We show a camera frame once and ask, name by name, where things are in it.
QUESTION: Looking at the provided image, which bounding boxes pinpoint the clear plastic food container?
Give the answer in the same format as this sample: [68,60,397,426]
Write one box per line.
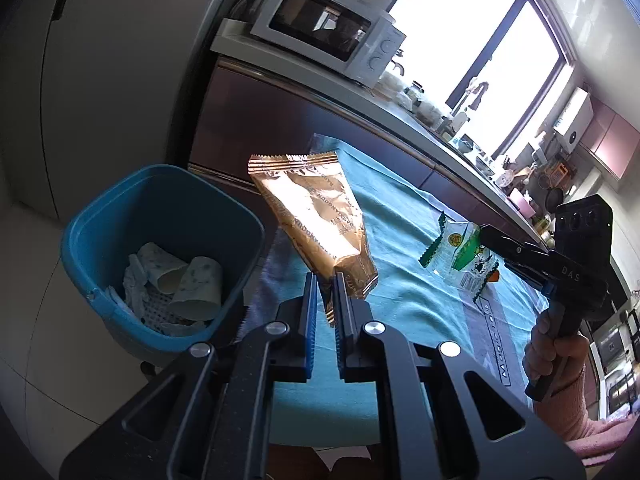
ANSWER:
[377,72,406,101]

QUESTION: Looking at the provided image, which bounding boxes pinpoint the white microwave oven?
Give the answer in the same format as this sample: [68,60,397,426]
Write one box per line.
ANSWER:
[250,0,407,88]

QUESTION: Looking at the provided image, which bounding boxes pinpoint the silver refrigerator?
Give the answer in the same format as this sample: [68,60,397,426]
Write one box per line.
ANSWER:
[0,0,236,221]

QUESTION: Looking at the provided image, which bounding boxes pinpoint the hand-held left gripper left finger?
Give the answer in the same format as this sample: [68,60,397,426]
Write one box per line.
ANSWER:
[59,272,319,480]

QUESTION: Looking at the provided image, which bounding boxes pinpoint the patterned paper cup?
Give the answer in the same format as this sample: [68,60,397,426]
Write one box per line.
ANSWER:
[167,256,223,321]
[137,242,188,293]

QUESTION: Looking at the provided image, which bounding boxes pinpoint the teal grey printed tablecloth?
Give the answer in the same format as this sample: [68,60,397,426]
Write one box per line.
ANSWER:
[245,132,551,448]

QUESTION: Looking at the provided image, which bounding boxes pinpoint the kitchen window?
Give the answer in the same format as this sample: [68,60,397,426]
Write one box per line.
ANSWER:
[385,0,576,161]

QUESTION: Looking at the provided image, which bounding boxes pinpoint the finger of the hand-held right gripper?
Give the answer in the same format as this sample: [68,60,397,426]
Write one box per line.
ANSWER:
[479,224,552,267]
[501,256,549,289]

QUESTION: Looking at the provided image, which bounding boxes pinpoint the metal sink faucet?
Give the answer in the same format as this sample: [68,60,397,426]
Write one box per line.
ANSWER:
[452,80,491,116]

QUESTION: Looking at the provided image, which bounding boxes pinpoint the bagged food container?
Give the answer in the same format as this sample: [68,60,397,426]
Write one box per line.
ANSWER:
[417,95,446,126]

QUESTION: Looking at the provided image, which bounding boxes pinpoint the pink plastic basin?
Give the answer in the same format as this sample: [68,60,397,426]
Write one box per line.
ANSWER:
[510,192,536,218]

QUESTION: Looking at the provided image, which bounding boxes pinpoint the person's right hand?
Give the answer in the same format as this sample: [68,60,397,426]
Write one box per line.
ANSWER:
[522,310,592,386]

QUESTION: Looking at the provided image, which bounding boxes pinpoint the paper cups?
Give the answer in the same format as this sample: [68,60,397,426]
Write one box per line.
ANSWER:
[107,255,208,337]

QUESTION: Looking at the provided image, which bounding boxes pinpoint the green white snack wrapper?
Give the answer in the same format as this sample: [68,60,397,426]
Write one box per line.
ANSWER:
[419,212,501,293]

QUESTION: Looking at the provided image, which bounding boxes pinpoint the person's pink clothing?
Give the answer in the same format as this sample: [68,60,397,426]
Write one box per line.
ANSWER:
[570,417,640,468]

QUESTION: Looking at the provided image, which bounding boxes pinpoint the pink wall cabinet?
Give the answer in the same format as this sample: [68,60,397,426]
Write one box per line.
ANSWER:
[580,100,640,181]

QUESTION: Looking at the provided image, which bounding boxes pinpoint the brown kitchen counter cabinet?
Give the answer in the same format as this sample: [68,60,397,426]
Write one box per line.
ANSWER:
[187,17,556,256]

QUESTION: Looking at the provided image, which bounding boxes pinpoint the person's right forearm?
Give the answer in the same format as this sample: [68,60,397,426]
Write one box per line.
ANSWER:
[535,365,608,441]

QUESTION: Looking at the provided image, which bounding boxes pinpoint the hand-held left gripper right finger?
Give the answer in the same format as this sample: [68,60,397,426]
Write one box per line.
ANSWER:
[334,272,587,480]

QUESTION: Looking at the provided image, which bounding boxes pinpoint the blue plastic trash bin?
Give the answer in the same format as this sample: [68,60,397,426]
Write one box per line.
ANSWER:
[61,164,266,361]

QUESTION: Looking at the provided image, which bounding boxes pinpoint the white water heater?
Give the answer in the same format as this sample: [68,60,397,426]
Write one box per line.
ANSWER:
[552,86,595,153]

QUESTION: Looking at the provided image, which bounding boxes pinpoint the gold snack packet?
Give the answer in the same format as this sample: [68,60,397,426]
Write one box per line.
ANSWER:
[248,152,379,328]

